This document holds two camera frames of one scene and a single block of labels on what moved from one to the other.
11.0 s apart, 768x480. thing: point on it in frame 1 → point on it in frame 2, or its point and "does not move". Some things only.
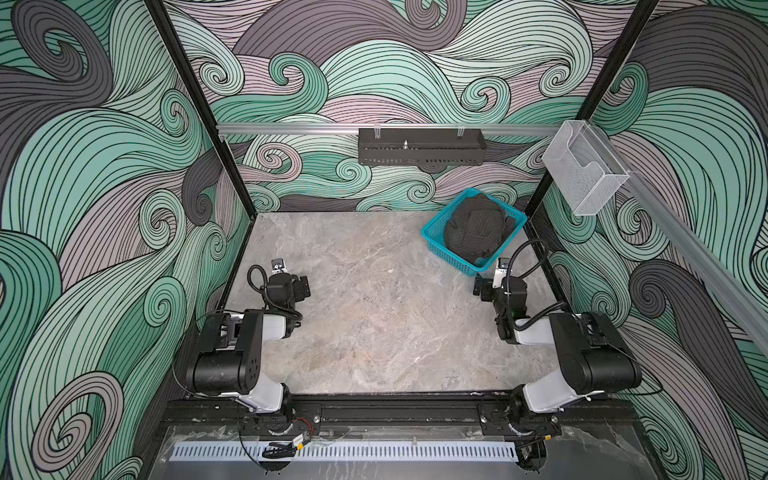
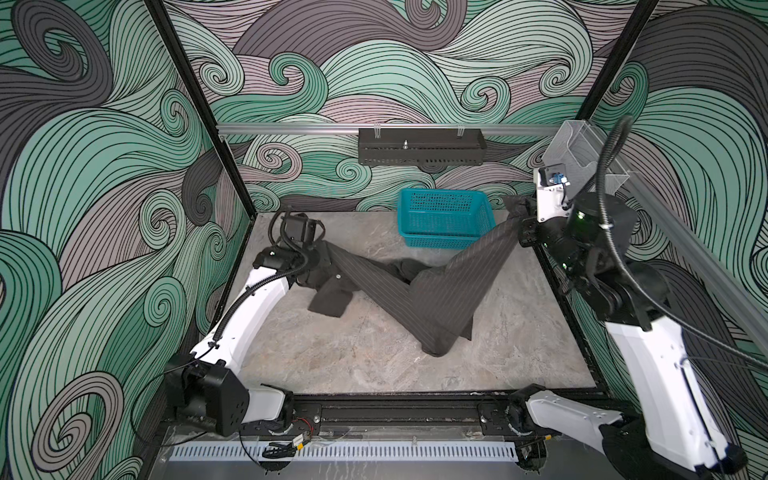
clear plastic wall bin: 583,169 does not move
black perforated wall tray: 421,147 does not move
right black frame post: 618,56 does not move
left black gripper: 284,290 → 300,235
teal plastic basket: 434,233 → 443,219
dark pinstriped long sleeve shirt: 477,226 → 436,302
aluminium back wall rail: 388,129 does not move
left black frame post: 170,31 does not move
